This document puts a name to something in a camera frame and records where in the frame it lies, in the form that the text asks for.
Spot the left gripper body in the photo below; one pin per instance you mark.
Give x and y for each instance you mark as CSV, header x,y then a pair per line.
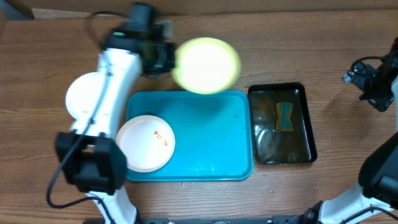
x,y
165,61

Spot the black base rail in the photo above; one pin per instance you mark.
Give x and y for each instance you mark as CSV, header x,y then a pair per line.
x,y
280,219

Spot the black water basin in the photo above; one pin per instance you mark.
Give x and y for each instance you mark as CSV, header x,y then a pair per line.
x,y
281,147

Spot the teal plastic tray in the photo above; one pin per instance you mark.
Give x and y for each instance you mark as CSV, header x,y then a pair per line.
x,y
212,133

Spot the green yellow sponge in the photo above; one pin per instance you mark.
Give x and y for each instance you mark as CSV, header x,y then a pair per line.
x,y
283,116

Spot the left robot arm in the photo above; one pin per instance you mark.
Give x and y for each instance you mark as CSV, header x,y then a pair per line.
x,y
88,154

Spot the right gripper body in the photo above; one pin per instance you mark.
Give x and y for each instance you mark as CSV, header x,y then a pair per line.
x,y
363,78

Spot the yellow-green plate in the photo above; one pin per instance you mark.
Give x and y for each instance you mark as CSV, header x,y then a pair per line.
x,y
206,65

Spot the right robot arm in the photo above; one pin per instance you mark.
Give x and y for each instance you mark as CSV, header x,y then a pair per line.
x,y
376,191

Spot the white plate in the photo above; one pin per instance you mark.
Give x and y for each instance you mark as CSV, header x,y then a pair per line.
x,y
148,143
83,94

